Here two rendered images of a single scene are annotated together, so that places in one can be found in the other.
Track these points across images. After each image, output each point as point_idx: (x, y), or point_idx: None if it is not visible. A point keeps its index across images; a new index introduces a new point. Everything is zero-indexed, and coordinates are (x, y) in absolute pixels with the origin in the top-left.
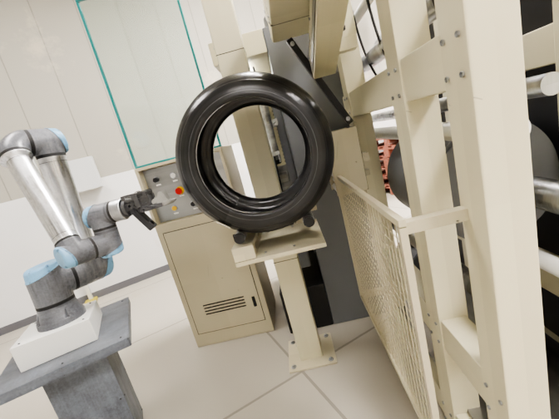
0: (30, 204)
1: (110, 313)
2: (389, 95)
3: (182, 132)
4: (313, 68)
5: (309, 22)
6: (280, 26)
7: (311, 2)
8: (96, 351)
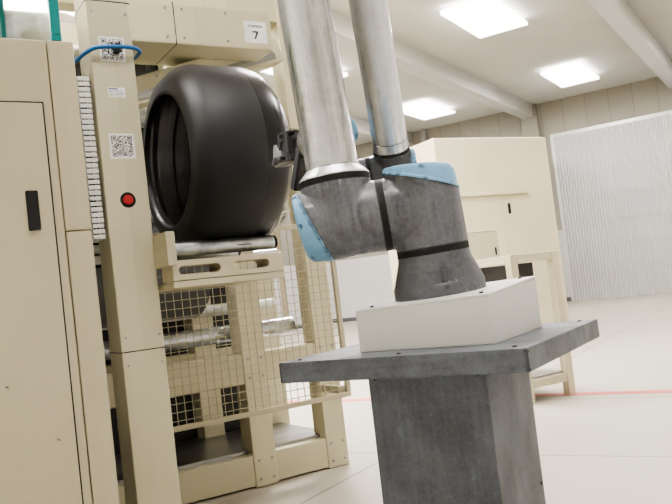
0: (396, 64)
1: (351, 351)
2: None
3: (278, 99)
4: (139, 100)
5: (139, 56)
6: (165, 47)
7: (209, 64)
8: None
